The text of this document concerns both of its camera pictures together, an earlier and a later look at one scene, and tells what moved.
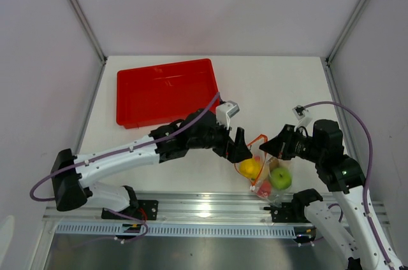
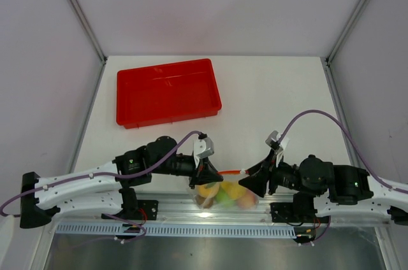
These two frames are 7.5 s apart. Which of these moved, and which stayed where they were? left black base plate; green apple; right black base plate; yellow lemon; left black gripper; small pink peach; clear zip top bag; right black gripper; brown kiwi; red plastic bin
Moved: yellow lemon; right black gripper; clear zip top bag; brown kiwi; small pink peach; green apple; left black gripper
Stayed: right black base plate; left black base plate; red plastic bin
